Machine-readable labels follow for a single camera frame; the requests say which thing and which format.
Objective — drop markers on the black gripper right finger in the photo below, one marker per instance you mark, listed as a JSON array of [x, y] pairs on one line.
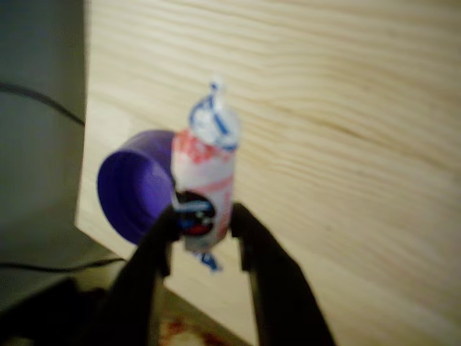
[[281, 299]]

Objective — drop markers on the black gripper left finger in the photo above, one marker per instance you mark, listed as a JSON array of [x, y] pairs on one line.
[[133, 288]]

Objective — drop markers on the candy white red blue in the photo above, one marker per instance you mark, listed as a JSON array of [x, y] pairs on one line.
[[205, 173]]

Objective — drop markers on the floral patterned cloth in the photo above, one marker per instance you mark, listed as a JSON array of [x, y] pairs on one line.
[[180, 331]]

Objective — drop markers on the purple plastic cup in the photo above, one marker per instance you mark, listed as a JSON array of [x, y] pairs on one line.
[[133, 187]]

